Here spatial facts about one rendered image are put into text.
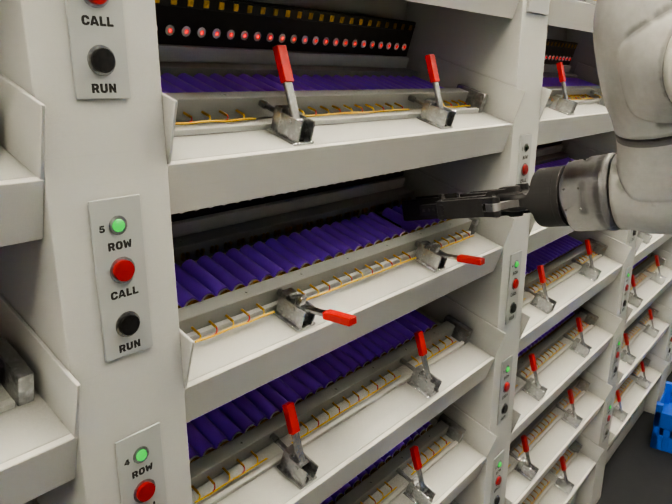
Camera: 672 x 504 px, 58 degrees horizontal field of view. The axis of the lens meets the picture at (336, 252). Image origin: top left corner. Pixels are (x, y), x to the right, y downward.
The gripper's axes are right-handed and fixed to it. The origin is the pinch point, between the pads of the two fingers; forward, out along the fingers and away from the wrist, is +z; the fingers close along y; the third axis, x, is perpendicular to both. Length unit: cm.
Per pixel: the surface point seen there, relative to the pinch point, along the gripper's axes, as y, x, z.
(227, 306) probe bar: 39.0, 4.0, -0.4
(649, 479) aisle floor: -111, 102, 6
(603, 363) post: -83, 54, 7
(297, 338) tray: 33.9, 8.6, -4.1
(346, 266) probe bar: 20.5, 4.2, -0.3
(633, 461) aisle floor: -117, 100, 12
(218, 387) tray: 43.7, 10.2, -3.3
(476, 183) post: -12.9, -1.8, -0.8
